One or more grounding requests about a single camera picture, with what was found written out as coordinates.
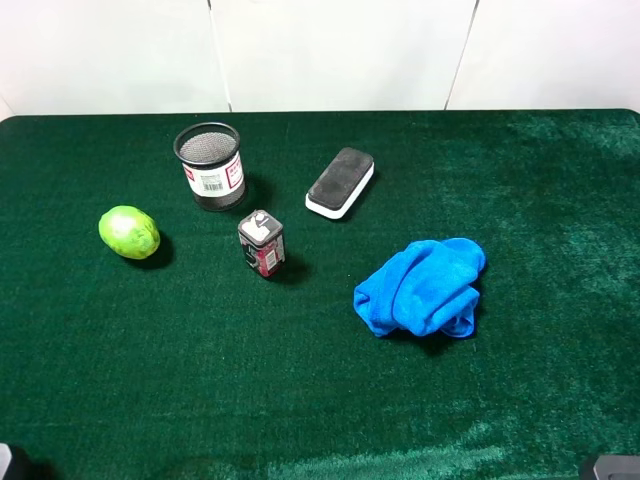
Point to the green mango fruit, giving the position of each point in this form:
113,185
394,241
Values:
129,232

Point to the black white board eraser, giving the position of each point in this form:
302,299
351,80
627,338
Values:
340,184

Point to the small red black box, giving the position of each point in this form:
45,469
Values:
262,241

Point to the crumpled blue cloth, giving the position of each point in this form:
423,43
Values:
424,289

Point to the black mesh pen cup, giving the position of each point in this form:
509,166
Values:
210,157

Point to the green felt table mat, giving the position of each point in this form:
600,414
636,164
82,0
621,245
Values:
190,365

